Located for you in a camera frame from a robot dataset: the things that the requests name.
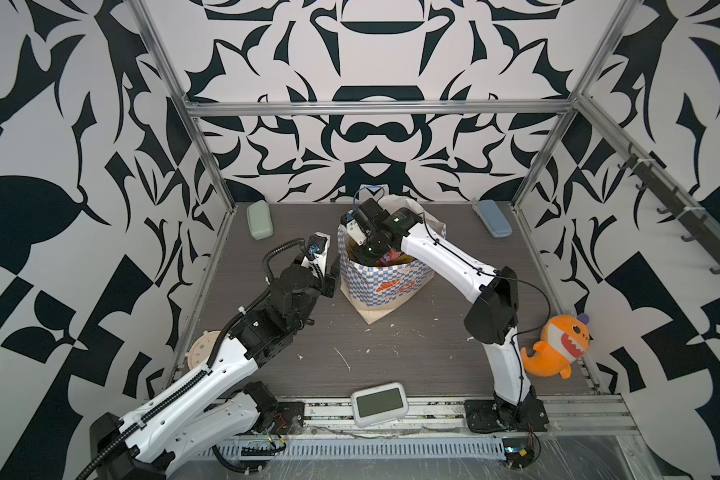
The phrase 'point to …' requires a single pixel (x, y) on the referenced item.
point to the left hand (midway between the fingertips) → (327, 248)
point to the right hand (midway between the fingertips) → (359, 253)
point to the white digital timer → (379, 405)
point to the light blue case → (493, 218)
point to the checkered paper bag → (379, 291)
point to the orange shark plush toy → (565, 339)
